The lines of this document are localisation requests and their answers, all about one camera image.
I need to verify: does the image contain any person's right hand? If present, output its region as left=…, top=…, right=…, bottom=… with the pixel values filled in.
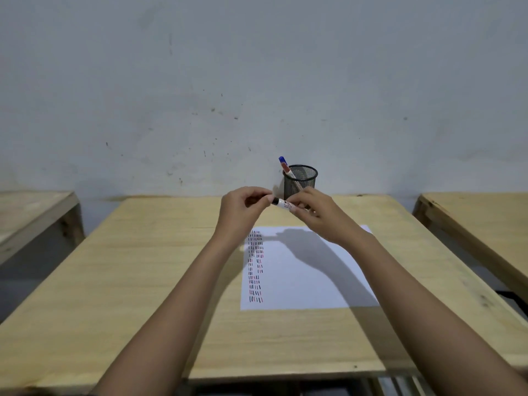
left=285, top=186, right=373, bottom=249

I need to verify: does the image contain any wooden table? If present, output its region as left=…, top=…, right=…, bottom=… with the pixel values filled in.
left=0, top=190, right=86, bottom=267
left=413, top=192, right=528, bottom=317

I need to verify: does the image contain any white paper sheet with dashes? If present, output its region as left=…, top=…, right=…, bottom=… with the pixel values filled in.
left=240, top=225, right=380, bottom=312

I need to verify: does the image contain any person's left forearm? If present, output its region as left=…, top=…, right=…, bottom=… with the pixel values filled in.
left=89, top=236, right=245, bottom=396

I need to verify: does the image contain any blue capped marker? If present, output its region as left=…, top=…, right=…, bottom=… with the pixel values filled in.
left=278, top=156, right=298, bottom=180

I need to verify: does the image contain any person's left hand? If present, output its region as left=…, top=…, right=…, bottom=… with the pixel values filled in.
left=214, top=186, right=274, bottom=246

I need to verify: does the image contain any black mesh pen holder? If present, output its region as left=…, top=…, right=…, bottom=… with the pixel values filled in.
left=282, top=164, right=318, bottom=202

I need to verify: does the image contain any white marker with black cap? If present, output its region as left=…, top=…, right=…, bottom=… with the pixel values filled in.
left=271, top=196, right=309, bottom=214

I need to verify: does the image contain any person's right forearm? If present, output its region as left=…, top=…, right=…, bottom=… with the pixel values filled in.
left=350, top=234, right=528, bottom=396

